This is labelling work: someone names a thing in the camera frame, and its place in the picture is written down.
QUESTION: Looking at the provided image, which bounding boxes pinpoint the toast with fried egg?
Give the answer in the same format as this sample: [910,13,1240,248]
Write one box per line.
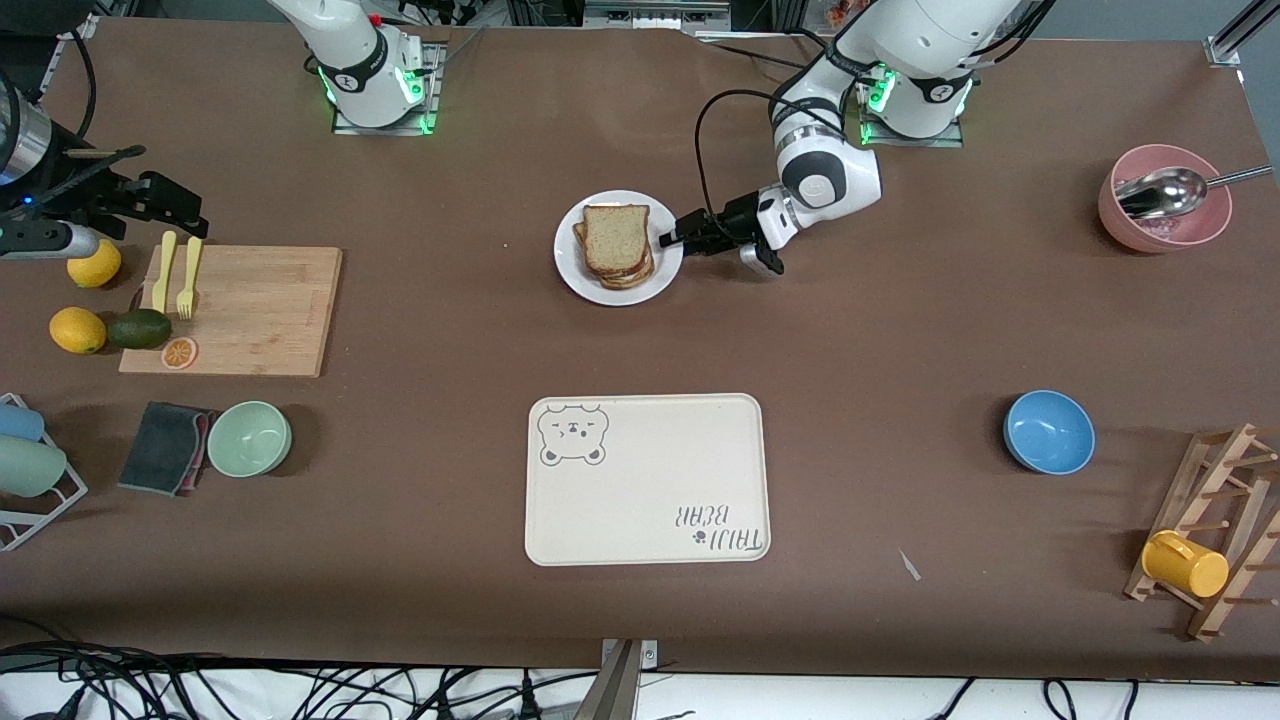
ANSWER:
[572,220,657,291]

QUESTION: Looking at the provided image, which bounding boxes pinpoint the plain brown bread slice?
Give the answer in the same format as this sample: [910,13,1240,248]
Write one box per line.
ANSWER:
[583,204,652,274]

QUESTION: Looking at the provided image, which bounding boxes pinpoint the white round plate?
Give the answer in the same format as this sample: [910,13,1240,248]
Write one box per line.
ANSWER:
[554,190,685,306]

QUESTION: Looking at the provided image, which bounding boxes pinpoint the yellow plastic knife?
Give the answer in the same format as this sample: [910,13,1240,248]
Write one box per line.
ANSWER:
[150,232,177,314]

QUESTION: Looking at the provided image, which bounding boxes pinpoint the yellow plastic fork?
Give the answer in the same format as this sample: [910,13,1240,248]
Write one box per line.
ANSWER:
[177,236,203,321]

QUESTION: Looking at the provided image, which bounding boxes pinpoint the yellow lemon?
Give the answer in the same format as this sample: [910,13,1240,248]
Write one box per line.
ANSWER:
[49,307,107,355]
[67,240,122,289]

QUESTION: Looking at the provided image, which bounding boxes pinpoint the wooden cutting board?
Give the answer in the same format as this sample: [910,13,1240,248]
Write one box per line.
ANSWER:
[118,245,343,379]

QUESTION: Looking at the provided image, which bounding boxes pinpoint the dark green avocado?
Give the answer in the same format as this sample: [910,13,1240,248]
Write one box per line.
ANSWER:
[106,309,172,351]

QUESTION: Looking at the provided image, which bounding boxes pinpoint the pale green bowl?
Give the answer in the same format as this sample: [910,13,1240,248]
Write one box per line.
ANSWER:
[207,401,293,478]

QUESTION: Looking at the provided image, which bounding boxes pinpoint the dark grey folded cloth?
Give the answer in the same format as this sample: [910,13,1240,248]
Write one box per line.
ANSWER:
[117,402,213,497]

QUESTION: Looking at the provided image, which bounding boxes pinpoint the beige bear print tray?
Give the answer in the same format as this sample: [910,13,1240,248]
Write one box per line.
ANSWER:
[524,393,772,567]

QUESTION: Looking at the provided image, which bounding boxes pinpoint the pale green cup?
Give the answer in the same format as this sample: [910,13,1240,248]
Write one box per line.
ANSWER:
[0,435,68,499]

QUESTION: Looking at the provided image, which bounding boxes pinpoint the blue bowl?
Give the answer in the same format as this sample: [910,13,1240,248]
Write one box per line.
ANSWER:
[1003,390,1096,475]

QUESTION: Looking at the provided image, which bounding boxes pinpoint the pink bowl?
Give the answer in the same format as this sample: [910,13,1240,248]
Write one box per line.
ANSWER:
[1098,144,1233,253]

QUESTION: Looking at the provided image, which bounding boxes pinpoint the metal ladle spoon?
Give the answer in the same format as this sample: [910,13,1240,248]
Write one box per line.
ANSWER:
[1115,163,1276,221]

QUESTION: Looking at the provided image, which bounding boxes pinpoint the wooden mug rack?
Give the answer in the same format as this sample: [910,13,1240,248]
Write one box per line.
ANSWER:
[1123,422,1280,643]

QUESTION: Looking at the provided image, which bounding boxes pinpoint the yellow mug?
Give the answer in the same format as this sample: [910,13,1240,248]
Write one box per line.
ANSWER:
[1141,530,1230,599]

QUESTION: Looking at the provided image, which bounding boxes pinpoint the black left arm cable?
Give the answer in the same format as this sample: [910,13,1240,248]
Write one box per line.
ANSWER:
[694,88,801,219]

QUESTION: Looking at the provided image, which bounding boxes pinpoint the black cable across table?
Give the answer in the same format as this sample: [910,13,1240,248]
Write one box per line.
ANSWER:
[700,28,841,81]

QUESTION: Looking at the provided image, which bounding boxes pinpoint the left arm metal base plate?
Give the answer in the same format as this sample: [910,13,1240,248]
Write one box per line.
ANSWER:
[855,50,966,149]

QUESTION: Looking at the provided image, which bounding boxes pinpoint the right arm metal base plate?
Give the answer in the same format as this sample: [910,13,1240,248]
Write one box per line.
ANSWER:
[332,40,443,136]

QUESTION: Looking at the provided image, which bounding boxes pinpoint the white wire rack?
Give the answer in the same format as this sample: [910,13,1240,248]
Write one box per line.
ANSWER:
[0,393,89,553]

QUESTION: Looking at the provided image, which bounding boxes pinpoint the metal table edge bracket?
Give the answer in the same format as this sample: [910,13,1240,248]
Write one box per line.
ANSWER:
[575,638,659,720]

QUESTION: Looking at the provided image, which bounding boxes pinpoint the black floor cable bundle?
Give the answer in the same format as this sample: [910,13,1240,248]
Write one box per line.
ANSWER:
[0,615,601,720]

